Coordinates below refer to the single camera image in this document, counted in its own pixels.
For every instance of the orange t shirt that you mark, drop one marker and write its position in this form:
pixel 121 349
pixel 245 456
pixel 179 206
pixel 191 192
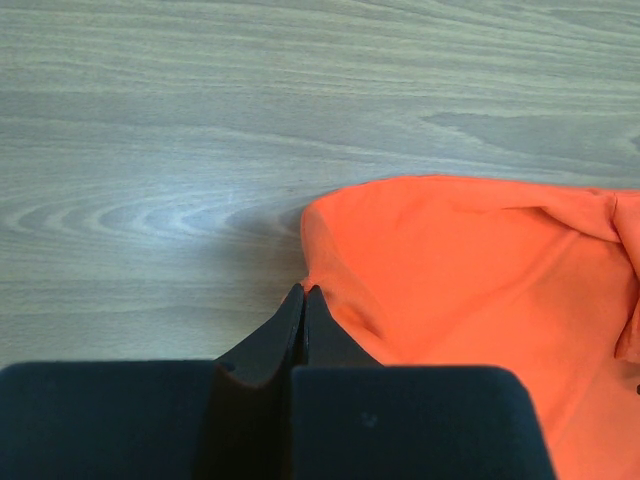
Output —
pixel 539 279

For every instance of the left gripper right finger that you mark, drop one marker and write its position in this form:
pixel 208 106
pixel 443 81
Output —
pixel 353 418

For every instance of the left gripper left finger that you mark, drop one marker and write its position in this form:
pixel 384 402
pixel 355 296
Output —
pixel 154 419

